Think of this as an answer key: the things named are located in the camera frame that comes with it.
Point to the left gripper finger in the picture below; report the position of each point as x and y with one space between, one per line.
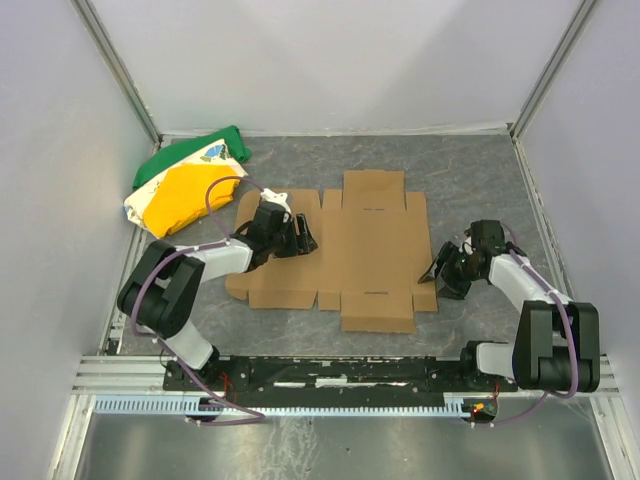
306 244
301 224

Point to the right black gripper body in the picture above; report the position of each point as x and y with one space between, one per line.
456 266

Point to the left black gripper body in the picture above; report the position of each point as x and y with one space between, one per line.
293 237

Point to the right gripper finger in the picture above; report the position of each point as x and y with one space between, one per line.
446 251
454 288

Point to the brown cardboard box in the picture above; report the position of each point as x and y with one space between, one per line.
373 246

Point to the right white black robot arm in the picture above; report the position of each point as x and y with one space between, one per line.
557 344

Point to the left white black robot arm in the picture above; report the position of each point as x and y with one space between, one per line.
159 295

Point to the yellow white patterned cloth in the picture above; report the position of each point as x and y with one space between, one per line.
186 191

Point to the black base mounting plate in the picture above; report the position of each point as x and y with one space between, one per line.
263 381

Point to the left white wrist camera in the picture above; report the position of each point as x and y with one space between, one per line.
281 199

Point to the right aluminium frame post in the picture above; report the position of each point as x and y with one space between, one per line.
553 66

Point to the aluminium frame post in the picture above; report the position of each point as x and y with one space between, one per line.
90 18
553 66

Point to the light blue cable duct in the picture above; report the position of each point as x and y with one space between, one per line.
189 405

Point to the aluminium front rail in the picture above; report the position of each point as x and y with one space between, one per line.
144 375

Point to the left aluminium frame post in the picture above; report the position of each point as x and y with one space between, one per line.
90 18

